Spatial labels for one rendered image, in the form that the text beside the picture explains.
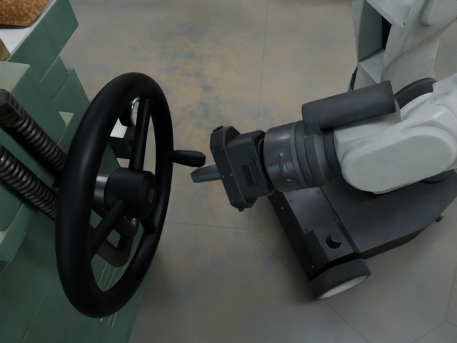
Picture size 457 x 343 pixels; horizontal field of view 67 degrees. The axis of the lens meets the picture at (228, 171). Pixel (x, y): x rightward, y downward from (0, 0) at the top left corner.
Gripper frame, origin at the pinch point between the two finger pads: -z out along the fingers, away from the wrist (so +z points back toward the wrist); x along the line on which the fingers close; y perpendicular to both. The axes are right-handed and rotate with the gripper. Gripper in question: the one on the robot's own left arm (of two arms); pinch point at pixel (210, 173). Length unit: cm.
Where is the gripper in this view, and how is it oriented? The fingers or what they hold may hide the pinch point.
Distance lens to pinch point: 51.8
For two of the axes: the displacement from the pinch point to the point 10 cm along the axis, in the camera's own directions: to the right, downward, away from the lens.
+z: 8.5, -1.6, -5.0
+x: -3.3, -9.1, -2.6
